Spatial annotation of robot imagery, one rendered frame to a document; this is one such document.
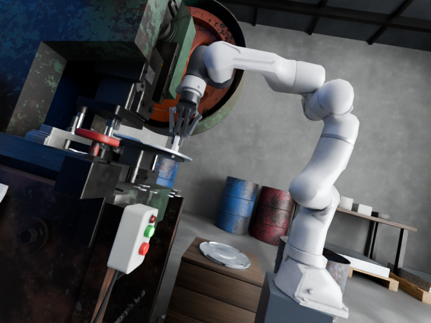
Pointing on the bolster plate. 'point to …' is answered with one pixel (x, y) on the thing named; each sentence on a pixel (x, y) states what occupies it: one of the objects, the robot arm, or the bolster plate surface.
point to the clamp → (57, 136)
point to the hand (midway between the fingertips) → (176, 145)
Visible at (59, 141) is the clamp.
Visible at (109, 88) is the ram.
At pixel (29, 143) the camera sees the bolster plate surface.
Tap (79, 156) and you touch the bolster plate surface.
